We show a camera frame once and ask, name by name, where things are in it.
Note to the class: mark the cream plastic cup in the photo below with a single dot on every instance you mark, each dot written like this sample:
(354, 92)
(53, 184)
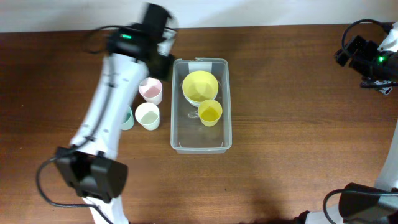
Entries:
(148, 116)

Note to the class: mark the white plastic bowl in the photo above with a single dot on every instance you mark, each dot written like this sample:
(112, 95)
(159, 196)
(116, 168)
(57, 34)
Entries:
(192, 102)

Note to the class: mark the pink plastic cup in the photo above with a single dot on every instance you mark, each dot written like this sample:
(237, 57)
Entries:
(151, 90)

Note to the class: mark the green plastic cup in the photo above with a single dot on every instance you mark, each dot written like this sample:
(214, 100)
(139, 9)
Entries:
(128, 122)

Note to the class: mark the yellow plastic cup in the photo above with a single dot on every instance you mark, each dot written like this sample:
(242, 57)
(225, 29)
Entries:
(210, 112)

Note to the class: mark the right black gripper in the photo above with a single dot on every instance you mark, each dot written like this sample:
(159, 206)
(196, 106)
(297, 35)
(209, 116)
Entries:
(366, 49)

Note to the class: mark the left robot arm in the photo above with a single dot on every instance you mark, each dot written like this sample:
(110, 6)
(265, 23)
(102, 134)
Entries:
(88, 164)

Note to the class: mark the clear plastic storage container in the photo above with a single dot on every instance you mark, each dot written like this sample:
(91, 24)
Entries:
(188, 134)

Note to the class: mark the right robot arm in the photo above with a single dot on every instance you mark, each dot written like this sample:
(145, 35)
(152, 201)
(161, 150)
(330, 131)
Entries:
(357, 203)

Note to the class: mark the yellow plastic bowl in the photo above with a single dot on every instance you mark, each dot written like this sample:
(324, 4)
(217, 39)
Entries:
(199, 86)

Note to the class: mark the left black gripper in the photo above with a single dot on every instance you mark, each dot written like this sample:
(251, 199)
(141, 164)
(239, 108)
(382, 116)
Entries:
(168, 70)

